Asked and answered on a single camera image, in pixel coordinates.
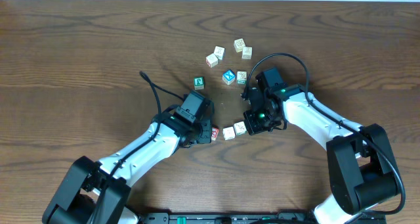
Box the red letter A block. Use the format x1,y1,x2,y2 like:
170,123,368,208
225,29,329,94
211,127,219,141

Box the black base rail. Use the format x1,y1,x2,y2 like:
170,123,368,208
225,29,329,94
137,208,387,224

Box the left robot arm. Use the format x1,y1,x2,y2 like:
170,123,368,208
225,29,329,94
42,91,215,223

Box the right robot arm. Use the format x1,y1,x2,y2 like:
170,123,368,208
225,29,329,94
242,82,406,223

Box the green letter block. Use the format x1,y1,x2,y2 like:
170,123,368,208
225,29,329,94
194,76,205,91

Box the tan picture block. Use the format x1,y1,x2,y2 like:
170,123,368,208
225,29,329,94
241,47,253,60

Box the plain white block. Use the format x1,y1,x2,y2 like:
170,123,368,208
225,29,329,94
222,127,236,140

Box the yellow picture block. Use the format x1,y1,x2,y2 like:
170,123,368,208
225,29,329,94
234,38,246,53

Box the blue letter X block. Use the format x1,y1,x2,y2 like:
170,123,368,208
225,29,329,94
222,70,236,85

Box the green picture block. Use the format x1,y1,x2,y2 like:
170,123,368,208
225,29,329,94
234,121,247,135

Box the teal picture block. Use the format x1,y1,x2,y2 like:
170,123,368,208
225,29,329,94
236,71,247,84

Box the red edged white block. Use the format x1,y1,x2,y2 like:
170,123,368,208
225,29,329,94
205,53,219,68

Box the white picture block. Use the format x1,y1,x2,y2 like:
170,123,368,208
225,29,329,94
213,46,225,60

